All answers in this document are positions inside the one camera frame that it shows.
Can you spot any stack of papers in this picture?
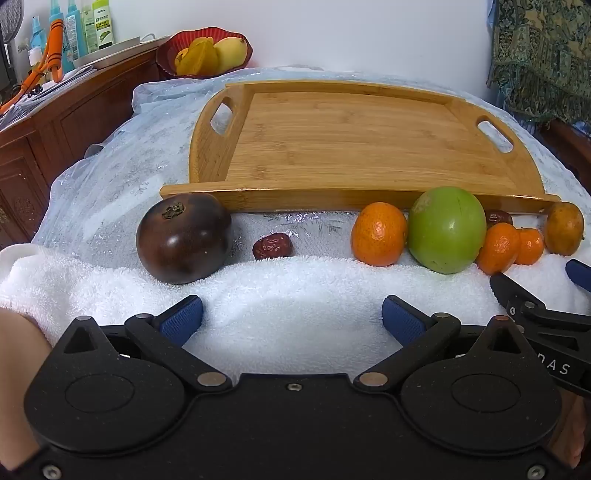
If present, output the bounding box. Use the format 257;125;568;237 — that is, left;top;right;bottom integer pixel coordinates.
0;67;98;130

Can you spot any yellowish green-tinged orange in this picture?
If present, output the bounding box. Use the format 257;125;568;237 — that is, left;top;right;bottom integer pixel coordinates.
543;202;585;257

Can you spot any orange and black tool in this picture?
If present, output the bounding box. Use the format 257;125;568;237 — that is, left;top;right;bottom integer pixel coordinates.
0;18;65;116

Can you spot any red fluted fruit bowl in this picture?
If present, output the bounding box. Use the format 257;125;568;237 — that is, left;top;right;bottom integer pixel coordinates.
156;30;254;80

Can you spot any wooden chair right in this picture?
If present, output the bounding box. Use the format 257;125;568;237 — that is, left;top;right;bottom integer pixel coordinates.
538;117;591;185

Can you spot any green and white spray bottle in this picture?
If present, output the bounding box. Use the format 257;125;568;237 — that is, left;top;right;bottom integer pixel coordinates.
92;0;115;52

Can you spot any person's left leg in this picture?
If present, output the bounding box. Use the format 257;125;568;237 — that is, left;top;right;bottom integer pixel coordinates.
0;307;52;464

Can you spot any yellow starfruit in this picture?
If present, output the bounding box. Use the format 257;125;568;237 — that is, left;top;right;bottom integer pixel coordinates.
175;37;219;77

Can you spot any bamboo serving tray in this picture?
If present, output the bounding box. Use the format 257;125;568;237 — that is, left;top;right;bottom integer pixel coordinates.
159;80;561;214

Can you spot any large orange tangerine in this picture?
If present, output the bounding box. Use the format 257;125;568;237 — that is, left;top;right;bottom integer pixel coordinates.
350;202;409;267

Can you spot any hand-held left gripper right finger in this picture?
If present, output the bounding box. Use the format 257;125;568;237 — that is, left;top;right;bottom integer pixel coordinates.
353;295;539;394

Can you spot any dried red jujube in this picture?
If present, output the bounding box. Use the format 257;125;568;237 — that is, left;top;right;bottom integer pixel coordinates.
252;233;294;260
485;209;514;230

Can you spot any dark purple round fruit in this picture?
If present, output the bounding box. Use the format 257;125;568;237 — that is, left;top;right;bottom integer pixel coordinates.
135;193;233;285

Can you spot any green patterned fringed scarf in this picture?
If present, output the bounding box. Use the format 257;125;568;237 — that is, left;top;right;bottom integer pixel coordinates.
487;0;591;127

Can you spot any small orange tangerine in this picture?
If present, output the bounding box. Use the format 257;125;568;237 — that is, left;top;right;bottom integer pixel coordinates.
475;222;522;276
513;227;546;266

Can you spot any beige plastic tray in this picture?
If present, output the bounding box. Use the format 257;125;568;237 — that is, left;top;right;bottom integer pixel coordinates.
71;37;144;70

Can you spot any white terry towel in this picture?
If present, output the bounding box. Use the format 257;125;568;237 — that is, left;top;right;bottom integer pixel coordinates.
0;242;591;384

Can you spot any brown wooden cabinet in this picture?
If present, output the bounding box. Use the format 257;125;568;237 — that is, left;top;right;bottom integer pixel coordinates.
0;37;171;252

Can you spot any person's right leg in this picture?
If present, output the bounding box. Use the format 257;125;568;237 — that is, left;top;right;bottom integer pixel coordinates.
551;394;585;469

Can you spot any person's leg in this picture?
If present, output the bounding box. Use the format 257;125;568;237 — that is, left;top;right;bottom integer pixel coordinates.
0;307;52;464
551;394;585;469

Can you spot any yellow mango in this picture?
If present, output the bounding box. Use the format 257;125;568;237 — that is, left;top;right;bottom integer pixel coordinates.
213;37;252;75

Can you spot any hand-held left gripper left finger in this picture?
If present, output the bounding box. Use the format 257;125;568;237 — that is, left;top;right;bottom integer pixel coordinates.
58;295;233;394

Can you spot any pale translucent bottle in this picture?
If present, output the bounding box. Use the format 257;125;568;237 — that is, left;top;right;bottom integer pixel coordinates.
82;4;97;55

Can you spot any green apple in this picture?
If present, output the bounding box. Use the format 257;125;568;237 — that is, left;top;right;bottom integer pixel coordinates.
407;186;487;274

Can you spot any small blue bottle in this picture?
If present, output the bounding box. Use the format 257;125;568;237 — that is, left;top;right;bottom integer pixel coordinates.
30;16;47;51

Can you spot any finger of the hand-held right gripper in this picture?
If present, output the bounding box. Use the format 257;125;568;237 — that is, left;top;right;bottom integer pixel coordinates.
490;272;591;334
566;258;591;294

